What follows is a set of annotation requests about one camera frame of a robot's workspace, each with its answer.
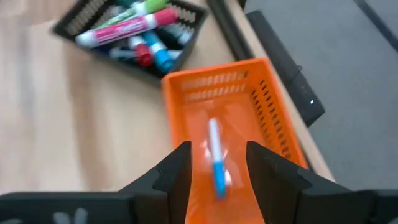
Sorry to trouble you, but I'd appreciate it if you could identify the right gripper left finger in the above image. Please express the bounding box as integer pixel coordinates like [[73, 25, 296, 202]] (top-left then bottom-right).
[[119, 141, 192, 224]]

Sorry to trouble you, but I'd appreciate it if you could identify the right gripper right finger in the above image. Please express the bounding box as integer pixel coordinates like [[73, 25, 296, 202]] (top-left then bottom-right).
[[246, 141, 377, 224]]

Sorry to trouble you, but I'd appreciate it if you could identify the blue-capped white marker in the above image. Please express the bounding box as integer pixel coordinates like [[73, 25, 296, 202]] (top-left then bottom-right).
[[207, 117, 228, 200]]

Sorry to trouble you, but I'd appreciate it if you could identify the light blue Expo marker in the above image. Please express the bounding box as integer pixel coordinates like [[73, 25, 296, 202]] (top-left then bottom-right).
[[142, 30, 175, 74]]

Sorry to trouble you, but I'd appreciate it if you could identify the red Expo marker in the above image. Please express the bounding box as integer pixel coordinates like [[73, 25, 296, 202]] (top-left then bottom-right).
[[127, 35, 154, 68]]

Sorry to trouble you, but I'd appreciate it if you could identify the dark blue Expo marker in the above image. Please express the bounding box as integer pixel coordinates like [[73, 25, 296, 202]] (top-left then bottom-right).
[[108, 46, 137, 62]]

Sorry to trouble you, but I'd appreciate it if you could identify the magenta Expo marker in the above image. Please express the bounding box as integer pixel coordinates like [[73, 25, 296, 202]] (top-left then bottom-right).
[[75, 7, 179, 49]]

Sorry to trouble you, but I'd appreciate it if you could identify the light green Expo marker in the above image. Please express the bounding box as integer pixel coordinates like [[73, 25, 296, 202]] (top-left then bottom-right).
[[93, 0, 171, 29]]

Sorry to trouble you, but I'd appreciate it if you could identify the orange mesh basket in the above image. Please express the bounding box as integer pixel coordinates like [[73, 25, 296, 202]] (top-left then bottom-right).
[[160, 58, 309, 224]]

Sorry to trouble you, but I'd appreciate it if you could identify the black power strip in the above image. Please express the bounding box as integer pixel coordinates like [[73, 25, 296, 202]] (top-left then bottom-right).
[[245, 10, 326, 128]]

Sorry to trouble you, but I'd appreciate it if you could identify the black mesh basket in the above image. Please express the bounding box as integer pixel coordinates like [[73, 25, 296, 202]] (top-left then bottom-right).
[[50, 0, 208, 84]]

